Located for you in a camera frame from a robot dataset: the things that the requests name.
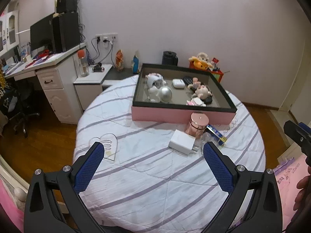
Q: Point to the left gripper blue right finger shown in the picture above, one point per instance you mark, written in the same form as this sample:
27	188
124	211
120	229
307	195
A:
253	203

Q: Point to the white earbuds case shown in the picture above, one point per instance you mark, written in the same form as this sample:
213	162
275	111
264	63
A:
178	83

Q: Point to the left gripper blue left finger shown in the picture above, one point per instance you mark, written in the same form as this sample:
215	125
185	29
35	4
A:
42	212

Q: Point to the pink white block toy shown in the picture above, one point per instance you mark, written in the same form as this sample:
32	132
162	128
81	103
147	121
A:
196	102

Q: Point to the pink floral bedsheet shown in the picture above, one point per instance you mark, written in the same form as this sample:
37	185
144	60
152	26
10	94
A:
287	177

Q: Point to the white wall power strip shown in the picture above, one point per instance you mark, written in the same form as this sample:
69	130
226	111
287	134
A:
112	37

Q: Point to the rose gold lidded jar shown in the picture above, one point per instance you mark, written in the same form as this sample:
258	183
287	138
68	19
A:
197	124

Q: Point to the white rounded case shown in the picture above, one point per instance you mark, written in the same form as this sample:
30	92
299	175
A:
154	84

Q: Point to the pink pig figurine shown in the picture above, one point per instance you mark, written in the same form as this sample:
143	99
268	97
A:
202	92

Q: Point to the white glass cabinet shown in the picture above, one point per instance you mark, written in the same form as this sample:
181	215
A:
9	29

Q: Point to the orange snack bag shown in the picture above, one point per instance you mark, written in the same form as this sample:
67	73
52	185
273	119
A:
119	61

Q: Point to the white power adapter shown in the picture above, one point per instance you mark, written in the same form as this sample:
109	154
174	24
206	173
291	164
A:
182	142

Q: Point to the blue white snack bag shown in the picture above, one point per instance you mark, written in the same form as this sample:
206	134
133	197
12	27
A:
135	64

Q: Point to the orange toy box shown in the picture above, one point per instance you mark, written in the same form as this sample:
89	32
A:
217	74

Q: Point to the orange capped bottle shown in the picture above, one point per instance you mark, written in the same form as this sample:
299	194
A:
83	64

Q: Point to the blue gold lighter box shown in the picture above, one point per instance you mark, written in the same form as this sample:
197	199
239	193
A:
221	139

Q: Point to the black cylinder appliance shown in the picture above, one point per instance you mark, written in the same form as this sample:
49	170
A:
169	58

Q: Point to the white striped quilt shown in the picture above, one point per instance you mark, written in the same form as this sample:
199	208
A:
148	187

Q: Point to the yellow white plush toys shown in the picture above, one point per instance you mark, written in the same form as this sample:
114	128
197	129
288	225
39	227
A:
201	61

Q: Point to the black computer tower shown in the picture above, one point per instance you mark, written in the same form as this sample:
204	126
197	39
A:
65	29

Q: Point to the black box on tower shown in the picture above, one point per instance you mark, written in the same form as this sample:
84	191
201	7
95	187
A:
66	6

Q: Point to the black computer monitor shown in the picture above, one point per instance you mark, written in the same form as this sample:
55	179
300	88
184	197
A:
41	34

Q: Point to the silver white rabbit lamp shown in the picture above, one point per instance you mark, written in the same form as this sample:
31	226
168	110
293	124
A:
162	94

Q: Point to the black tv remote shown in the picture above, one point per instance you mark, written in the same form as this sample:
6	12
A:
187	80

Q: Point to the white low side table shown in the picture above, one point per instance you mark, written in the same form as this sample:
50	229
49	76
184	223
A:
89	87

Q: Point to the pink block toy round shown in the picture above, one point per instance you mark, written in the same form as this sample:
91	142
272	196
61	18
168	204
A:
155	74

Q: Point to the white desk with drawers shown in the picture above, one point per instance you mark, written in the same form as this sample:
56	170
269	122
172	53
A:
56	76

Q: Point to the small pink doll figurine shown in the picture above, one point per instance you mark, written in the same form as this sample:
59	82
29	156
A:
194	84

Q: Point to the person right hand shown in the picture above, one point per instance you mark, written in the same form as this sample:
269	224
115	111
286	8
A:
302	186

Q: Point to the pink black storage box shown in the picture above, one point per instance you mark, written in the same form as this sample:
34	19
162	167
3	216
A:
221	110

